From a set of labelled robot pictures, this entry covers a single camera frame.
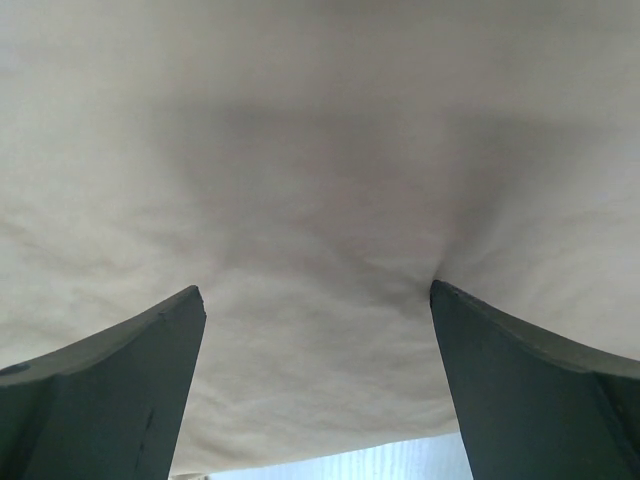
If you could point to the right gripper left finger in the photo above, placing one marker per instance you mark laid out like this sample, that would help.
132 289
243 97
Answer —
109 406

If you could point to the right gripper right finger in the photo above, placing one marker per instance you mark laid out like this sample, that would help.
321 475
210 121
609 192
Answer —
532 404

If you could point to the beige t shirt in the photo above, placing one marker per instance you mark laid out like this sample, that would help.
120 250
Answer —
312 166

